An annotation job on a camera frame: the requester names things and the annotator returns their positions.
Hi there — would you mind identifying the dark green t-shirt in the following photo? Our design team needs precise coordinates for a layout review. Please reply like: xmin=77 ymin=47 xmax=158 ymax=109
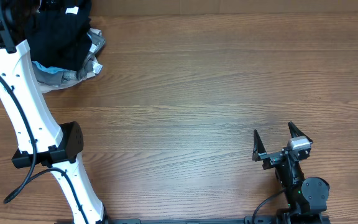
xmin=25 ymin=0 xmax=92 ymax=70

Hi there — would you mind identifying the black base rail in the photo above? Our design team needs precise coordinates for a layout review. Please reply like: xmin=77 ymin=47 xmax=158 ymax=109
xmin=54 ymin=214 xmax=331 ymax=224

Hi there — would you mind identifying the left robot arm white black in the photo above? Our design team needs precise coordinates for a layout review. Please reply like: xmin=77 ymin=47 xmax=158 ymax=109
xmin=0 ymin=1 xmax=108 ymax=223

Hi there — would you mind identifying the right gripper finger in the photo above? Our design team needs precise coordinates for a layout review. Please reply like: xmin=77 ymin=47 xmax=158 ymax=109
xmin=288 ymin=121 xmax=313 ymax=144
xmin=252 ymin=129 xmax=267 ymax=161

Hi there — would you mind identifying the light blue garment in pile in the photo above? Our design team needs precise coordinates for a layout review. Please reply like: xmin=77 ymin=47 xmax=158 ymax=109
xmin=32 ymin=61 xmax=65 ymax=74

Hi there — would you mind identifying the grey garment in pile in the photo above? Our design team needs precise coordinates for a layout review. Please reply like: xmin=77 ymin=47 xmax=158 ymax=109
xmin=34 ymin=27 xmax=107 ymax=87

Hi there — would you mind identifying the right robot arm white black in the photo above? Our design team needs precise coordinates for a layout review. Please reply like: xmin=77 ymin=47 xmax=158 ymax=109
xmin=248 ymin=121 xmax=330 ymax=224

